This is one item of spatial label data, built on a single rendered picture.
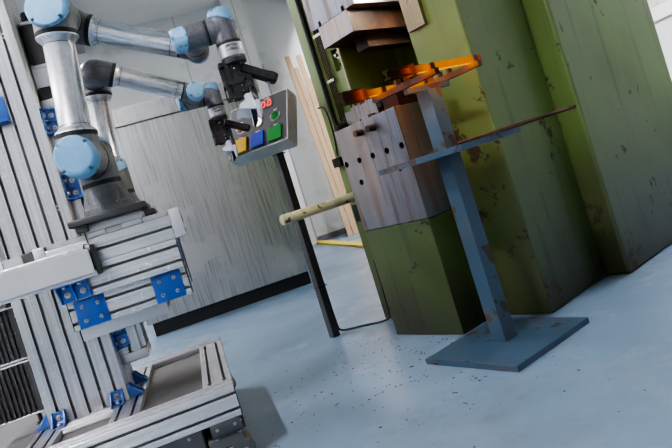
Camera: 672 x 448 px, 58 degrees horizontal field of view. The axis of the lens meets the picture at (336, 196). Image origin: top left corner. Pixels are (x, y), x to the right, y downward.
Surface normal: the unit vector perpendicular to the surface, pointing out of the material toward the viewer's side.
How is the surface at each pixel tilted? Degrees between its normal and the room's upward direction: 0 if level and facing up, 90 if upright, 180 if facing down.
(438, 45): 90
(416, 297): 90
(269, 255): 90
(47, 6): 82
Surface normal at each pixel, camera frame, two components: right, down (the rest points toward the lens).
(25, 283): 0.24, -0.06
